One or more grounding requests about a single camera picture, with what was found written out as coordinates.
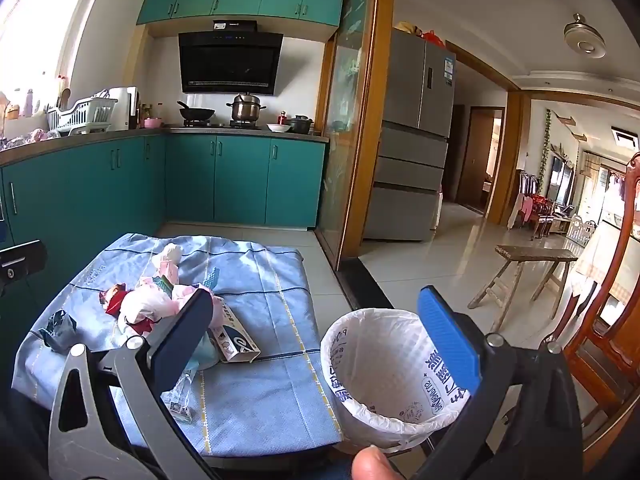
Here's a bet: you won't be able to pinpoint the black wok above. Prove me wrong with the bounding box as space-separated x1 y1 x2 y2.
176 101 217 122

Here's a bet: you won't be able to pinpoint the wooden framed glass door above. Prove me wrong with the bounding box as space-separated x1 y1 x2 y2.
315 0 396 272

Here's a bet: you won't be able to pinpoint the gas stove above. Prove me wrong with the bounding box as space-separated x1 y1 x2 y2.
180 119 263 132

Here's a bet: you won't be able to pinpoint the white and blue carton box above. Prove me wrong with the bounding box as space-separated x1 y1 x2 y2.
207 305 262 363

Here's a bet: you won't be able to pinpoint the black range hood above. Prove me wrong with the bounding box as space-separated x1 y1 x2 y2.
178 20 284 97

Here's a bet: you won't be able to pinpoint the television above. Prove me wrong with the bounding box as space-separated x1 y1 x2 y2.
547 156 575 206

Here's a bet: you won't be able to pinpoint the clear plastic wrapper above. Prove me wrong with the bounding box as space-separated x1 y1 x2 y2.
161 367 196 423

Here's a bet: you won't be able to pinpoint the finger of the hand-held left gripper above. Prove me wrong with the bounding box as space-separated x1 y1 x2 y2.
0 240 48 297

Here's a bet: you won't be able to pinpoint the wooden bench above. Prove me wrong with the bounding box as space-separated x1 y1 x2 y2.
467 245 579 333

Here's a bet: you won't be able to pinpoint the yellow checked tablecloth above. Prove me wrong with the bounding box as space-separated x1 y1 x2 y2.
575 220 640 306

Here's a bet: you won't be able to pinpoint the pink plastic bag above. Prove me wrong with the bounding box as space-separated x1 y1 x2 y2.
120 280 223 341

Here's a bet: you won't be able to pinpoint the red snack wrapper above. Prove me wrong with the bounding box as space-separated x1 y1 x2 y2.
98 285 132 316

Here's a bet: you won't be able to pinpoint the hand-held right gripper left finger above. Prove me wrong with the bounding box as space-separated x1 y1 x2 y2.
47 287 223 480

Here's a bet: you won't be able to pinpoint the green vine garland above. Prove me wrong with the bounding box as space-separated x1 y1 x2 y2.
537 109 552 186

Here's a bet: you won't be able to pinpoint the red wooden armchairs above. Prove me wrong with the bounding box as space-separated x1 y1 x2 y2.
515 170 556 241

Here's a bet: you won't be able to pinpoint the red-brown wooden chair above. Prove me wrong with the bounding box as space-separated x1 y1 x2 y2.
542 152 640 461

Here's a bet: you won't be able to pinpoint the brown interior door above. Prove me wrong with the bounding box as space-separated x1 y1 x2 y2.
456 105 506 211

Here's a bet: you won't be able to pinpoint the teal base cabinets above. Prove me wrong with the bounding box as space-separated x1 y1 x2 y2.
0 132 327 261

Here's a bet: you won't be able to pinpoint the bin with white plastic liner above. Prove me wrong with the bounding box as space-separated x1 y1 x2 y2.
320 308 483 453

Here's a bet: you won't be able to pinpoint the blue plaid tablecloth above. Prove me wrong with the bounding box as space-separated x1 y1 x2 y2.
11 232 346 458

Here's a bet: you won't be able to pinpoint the white tissue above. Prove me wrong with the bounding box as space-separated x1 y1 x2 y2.
152 242 183 281

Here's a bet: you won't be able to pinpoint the white play fence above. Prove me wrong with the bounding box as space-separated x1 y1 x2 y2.
567 215 598 247

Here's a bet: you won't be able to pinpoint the grey refrigerator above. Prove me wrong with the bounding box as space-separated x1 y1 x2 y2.
362 27 457 242

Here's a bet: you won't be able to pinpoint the steel cooking pot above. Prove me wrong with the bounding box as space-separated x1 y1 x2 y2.
226 92 267 123

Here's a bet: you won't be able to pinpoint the ceiling fan light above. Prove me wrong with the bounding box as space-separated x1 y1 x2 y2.
563 12 607 59

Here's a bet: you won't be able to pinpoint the kitchen window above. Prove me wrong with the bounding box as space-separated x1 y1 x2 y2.
0 0 108 111

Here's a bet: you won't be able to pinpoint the white dish rack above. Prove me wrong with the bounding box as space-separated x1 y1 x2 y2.
46 92 119 136

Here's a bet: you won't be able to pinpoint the group of glassware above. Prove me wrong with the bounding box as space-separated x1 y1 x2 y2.
0 127 58 151

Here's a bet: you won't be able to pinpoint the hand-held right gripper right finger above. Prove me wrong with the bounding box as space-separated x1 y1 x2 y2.
415 286 586 480

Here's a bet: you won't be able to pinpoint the dark green spinach leaves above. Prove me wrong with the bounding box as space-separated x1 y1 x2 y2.
39 310 78 352

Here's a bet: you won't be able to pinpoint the white countertop appliance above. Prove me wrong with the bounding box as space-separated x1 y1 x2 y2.
107 86 139 131

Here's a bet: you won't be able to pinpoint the person's right hand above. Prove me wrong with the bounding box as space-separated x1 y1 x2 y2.
351 447 396 480

